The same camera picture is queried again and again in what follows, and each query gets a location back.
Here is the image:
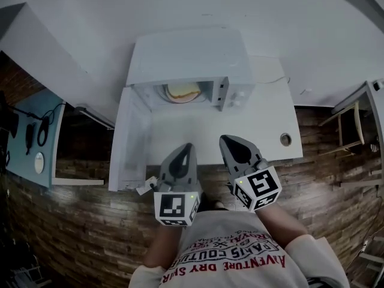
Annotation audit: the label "white table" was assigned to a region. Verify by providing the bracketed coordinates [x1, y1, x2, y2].
[145, 55, 304, 166]

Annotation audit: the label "black handset device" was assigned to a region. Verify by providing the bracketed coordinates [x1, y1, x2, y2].
[25, 123, 37, 156]

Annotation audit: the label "grey side table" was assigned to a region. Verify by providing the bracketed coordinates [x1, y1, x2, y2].
[331, 80, 384, 116]

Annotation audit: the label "person's black trousers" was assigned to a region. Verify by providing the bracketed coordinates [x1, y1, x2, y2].
[196, 190, 241, 213]

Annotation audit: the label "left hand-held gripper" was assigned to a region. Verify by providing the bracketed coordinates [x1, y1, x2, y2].
[153, 142, 202, 228]

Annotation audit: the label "light blue table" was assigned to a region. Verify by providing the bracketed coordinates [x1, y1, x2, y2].
[5, 88, 104, 190]

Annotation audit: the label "person's right forearm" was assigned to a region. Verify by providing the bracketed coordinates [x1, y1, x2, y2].
[254, 202, 309, 249]

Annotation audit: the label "black rod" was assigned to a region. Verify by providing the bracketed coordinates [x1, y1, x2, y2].
[11, 106, 43, 121]

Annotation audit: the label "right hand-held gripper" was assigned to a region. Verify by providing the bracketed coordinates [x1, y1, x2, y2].
[219, 134, 283, 214]

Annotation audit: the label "plate with bread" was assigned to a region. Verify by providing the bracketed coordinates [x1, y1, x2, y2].
[153, 82, 211, 104]

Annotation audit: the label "white wire rack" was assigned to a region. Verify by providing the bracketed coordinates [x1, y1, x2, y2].
[7, 264, 52, 288]

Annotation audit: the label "light wooden chair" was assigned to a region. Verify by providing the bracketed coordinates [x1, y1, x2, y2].
[317, 100, 365, 157]

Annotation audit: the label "white microwave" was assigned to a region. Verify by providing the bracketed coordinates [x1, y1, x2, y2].
[108, 27, 256, 191]

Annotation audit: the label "person's white printed sweatshirt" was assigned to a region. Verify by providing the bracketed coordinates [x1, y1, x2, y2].
[128, 210, 351, 288]

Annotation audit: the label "person's left forearm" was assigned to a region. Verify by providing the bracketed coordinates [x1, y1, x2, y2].
[143, 219, 193, 270]

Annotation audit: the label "white round plate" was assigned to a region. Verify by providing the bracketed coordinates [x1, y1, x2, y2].
[164, 82, 201, 104]

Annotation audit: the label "white paper tag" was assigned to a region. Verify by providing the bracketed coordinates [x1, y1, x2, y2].
[136, 175, 159, 196]

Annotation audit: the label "white metal bar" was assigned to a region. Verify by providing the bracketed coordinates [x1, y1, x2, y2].
[74, 104, 115, 130]

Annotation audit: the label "black coiled cable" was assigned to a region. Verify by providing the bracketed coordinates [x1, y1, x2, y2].
[36, 102, 65, 147]

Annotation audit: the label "white round disc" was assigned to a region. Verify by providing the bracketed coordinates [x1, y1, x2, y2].
[33, 151, 46, 175]

